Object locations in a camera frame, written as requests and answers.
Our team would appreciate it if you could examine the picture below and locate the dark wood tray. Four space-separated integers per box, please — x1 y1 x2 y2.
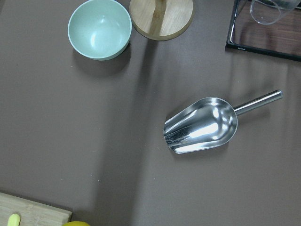
226 0 301 61

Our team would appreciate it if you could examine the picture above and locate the metal scoop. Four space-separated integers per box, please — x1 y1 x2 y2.
163 90 283 154

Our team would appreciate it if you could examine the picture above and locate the wooden mug tree stand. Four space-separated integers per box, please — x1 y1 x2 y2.
129 0 194 40

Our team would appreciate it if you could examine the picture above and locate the light green bowl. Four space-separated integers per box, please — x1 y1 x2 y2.
67 0 132 61

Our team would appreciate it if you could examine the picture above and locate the yellow lemon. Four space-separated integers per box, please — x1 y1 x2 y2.
63 221 90 226

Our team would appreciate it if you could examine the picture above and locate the clear plastic cup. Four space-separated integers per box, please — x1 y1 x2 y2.
250 0 301 25

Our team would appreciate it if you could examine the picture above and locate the bamboo cutting board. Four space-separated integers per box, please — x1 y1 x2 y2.
0 193 72 226

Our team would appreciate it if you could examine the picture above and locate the yellow plastic knife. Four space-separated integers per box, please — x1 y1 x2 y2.
7 213 21 226

